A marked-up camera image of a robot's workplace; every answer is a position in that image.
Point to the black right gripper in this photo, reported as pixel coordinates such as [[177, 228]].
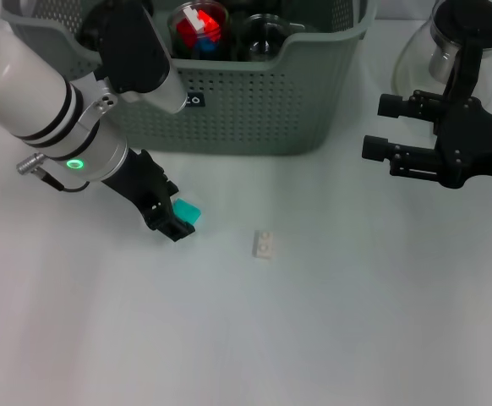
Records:
[[470, 148]]

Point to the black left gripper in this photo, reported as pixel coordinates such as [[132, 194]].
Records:
[[144, 186]]

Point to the cyan square building brick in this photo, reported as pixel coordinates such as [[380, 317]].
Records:
[[189, 211]]

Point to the glass jar with bricks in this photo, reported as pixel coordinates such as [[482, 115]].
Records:
[[176, 38]]

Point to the dark red long brick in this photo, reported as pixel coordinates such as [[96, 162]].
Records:
[[184, 31]]

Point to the orange-red sloped brick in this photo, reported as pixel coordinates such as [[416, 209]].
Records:
[[210, 21]]

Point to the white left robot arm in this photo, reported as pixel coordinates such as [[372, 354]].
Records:
[[26, 93]]

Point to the grey perforated storage bin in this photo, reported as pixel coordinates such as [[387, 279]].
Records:
[[305, 105]]

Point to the dark clay teapot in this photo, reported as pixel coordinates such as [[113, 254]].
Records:
[[89, 29]]

